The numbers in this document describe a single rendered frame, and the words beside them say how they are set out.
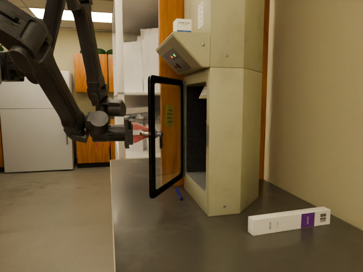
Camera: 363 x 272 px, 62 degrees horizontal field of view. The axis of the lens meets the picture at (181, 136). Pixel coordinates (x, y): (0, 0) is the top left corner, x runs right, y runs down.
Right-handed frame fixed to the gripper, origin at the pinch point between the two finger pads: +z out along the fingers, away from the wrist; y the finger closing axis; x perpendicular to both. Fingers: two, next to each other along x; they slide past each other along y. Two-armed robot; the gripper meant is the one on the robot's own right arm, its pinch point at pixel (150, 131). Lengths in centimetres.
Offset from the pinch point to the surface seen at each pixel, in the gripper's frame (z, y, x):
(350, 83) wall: 59, 16, -25
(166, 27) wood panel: 9.6, 40.3, 20.7
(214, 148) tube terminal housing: 17.5, -3.8, -16.3
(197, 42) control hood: 11.9, 28.0, -16.3
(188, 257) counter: 3.1, -26.0, -38.8
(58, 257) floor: -59, -120, 151
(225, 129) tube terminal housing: 21.2, 2.1, -16.3
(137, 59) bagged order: 8, 40, 122
